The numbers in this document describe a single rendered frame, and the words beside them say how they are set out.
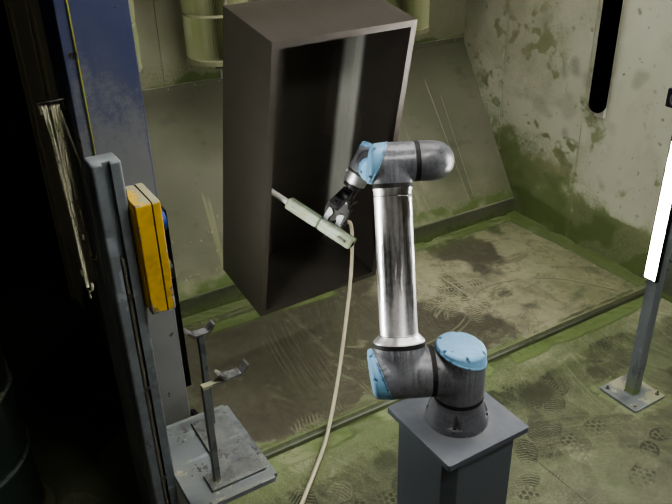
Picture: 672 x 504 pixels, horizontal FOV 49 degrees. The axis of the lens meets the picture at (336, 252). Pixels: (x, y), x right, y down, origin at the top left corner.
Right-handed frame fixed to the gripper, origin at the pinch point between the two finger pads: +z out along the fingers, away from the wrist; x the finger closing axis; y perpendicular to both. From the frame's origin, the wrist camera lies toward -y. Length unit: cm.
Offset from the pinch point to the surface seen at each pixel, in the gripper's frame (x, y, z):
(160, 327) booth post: 10, -81, 28
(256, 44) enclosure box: 41, -37, -53
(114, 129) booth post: 35, -103, -26
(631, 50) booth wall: -56, 153, -117
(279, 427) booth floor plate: -22, -1, 86
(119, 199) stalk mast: 2, -142, -30
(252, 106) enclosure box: 38, -27, -32
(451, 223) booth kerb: -18, 186, 16
